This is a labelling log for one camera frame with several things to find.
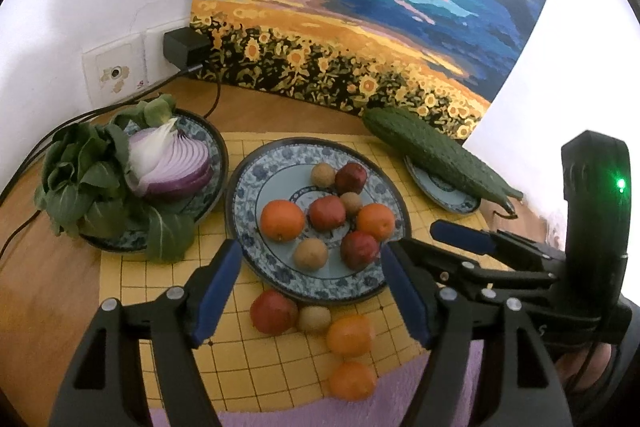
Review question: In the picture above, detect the yellow grid mat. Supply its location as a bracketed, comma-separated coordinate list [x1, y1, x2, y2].
[97, 132, 516, 410]

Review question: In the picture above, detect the green bok choy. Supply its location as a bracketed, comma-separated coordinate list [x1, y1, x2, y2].
[34, 94, 196, 264]

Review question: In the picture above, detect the purple fluffy blanket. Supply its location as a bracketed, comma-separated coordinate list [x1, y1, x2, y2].
[150, 339, 486, 427]

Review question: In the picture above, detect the black charger cable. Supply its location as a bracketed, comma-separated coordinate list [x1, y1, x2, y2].
[182, 64, 223, 122]

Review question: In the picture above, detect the orange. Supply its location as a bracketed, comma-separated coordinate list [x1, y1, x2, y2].
[328, 360, 377, 402]
[356, 203, 396, 242]
[326, 314, 376, 357]
[260, 199, 306, 242]

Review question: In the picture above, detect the halved red onion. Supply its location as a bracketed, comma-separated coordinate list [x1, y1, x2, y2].
[124, 117, 213, 200]

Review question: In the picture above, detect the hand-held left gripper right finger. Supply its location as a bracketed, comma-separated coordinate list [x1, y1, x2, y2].
[380, 241, 573, 427]

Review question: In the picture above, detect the green bumpy cucumber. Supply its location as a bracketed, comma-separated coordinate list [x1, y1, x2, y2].
[361, 107, 524, 220]

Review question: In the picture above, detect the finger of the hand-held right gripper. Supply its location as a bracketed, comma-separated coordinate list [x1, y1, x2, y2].
[400, 238, 561, 308]
[430, 219, 568, 275]

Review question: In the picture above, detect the brown kiwi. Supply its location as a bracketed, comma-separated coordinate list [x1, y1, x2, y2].
[311, 163, 336, 188]
[293, 238, 329, 270]
[298, 305, 332, 334]

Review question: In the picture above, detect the white coaxial wall outlet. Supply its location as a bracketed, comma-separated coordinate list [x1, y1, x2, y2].
[81, 41, 147, 106]

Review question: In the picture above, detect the person's right hand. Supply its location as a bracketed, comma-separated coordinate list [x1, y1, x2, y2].
[552, 342, 621, 390]

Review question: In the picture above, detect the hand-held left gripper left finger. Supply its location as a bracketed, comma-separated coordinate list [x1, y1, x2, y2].
[47, 238, 244, 427]

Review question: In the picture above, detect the small blue patterned plate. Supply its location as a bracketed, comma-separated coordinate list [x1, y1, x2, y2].
[80, 109, 230, 254]
[404, 156, 482, 215]

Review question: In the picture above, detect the red apple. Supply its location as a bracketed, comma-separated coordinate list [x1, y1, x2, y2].
[340, 230, 381, 271]
[334, 162, 368, 195]
[307, 195, 347, 233]
[250, 289, 299, 336]

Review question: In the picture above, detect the sunflower field painting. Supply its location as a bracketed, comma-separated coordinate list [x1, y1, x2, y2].
[189, 0, 552, 142]

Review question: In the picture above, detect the large blue patterned plate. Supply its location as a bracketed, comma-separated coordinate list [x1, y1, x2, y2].
[225, 137, 412, 305]

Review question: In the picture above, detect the white power wall socket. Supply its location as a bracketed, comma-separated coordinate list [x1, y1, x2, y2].
[141, 29, 171, 86]

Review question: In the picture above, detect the black charger adapter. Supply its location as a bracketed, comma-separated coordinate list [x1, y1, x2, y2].
[163, 27, 213, 68]

